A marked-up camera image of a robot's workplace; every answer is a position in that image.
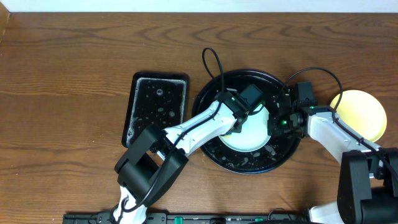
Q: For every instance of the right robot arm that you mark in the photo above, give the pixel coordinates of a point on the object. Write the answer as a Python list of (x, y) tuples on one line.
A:
[(367, 187)]

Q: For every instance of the light blue plate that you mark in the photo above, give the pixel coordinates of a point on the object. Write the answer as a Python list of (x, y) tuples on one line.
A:
[(253, 135)]

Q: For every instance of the black round tray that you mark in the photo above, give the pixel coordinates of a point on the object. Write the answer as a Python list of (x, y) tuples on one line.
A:
[(275, 152)]

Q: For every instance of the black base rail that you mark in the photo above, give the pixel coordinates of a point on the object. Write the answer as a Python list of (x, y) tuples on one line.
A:
[(163, 218)]

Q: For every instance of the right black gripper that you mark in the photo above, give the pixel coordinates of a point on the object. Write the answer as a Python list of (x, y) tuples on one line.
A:
[(273, 130)]

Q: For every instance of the black rectangular tray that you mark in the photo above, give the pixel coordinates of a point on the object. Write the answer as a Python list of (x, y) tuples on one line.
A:
[(155, 98)]

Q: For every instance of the yellow plate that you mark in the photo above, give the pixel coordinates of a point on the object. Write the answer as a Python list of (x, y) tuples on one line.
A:
[(363, 113)]

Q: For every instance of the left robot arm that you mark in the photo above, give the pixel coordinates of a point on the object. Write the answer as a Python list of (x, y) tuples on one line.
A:
[(157, 156)]

